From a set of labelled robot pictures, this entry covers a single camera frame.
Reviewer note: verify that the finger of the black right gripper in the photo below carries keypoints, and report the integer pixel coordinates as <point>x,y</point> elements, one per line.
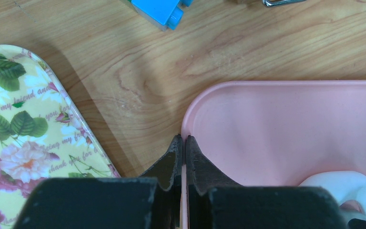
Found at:
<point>357,224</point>

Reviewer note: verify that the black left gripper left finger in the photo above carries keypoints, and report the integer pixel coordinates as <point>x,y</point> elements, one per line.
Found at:
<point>149,201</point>

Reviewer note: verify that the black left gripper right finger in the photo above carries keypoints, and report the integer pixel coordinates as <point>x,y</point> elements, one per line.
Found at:
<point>215,201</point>

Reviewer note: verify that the white dough ball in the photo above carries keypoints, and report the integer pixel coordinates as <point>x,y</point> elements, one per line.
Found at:
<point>348,188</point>

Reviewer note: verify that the pink rectangular tray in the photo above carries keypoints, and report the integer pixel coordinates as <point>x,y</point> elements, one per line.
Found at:
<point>279,133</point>

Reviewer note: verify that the wooden dough roller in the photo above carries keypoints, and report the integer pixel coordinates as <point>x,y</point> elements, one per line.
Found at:
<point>270,3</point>

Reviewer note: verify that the floral rectangular tray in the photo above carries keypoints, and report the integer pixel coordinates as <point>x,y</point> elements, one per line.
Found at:
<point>42,133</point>

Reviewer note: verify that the blue green white brick stack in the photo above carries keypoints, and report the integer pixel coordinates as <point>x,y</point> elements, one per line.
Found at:
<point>164,14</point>

